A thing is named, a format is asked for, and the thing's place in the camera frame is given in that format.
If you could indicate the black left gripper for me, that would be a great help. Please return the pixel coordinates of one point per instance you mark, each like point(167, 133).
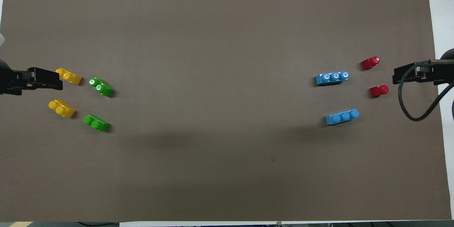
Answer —
point(10, 81)

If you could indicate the yellow two-stud toy brick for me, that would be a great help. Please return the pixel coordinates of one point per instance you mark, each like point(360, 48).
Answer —
point(63, 109)
point(69, 76)

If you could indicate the green two-stud toy brick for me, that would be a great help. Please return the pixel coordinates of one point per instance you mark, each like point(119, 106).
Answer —
point(96, 123)
point(102, 88)

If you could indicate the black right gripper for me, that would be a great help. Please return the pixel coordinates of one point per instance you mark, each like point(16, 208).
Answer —
point(442, 74)

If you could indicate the brown table mat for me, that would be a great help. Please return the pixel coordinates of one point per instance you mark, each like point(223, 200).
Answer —
point(220, 113)

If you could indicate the blue three-stud toy brick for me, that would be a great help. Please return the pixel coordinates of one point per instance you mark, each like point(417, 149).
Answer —
point(341, 117)
point(331, 78)

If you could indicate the red one-stud toy brick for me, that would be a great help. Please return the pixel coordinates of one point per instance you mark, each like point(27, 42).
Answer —
point(378, 91)
point(370, 64)

